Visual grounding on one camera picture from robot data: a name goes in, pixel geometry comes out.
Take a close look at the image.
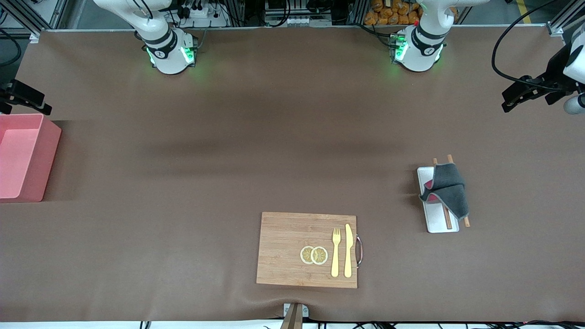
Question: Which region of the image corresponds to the yellow plastic knife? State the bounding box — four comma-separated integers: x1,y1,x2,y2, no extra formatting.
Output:
344,223,354,279

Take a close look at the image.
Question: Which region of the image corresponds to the wooden cutting board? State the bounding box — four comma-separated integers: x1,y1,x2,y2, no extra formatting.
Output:
256,212,358,289

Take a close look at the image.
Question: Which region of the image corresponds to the camera stand mount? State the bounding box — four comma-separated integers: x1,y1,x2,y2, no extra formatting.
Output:
279,302,309,329

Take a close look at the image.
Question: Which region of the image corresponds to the white power strip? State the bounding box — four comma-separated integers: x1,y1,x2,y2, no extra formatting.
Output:
176,5,230,28

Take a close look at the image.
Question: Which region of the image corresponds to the pink plastic box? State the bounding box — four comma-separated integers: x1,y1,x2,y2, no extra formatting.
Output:
0,114,62,203

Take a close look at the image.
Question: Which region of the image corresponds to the grey and pink cloth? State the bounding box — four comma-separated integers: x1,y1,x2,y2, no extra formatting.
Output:
420,163,470,221

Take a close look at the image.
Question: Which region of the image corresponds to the electronics control box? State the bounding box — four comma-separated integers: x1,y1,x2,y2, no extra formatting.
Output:
264,0,333,27

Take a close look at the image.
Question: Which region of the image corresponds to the aluminium frame post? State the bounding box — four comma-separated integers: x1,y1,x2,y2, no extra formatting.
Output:
0,0,70,42
546,4,585,38

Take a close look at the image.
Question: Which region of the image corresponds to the pile of orange snacks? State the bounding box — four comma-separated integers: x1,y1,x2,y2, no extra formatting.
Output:
364,0,458,26

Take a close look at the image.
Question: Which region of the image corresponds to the yellow plastic fork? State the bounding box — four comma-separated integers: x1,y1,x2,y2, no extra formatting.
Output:
331,228,342,278

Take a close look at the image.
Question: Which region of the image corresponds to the white rectangular tray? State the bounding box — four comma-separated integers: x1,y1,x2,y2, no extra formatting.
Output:
417,166,460,234

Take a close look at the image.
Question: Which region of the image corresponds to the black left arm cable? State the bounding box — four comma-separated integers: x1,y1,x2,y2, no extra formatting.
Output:
491,0,562,92

